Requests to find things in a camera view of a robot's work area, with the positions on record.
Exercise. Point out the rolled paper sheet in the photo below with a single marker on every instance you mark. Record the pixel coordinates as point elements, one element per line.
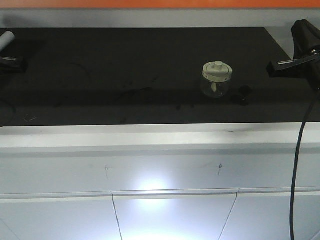
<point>5,39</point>

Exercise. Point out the glass jar with cream lid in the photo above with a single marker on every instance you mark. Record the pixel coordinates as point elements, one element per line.
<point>216,79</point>

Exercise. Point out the orange sash bar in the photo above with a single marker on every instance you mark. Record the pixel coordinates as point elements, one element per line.
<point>159,4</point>

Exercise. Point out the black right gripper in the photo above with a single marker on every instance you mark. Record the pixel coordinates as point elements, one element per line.
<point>306,41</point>

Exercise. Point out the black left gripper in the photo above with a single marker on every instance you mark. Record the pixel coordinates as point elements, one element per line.
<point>12,65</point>

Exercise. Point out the white fume hood cabinet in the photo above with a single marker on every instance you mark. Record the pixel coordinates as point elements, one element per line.
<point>107,135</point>

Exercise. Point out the small black cap debris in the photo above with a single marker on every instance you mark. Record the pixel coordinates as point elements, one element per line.
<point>241,98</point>

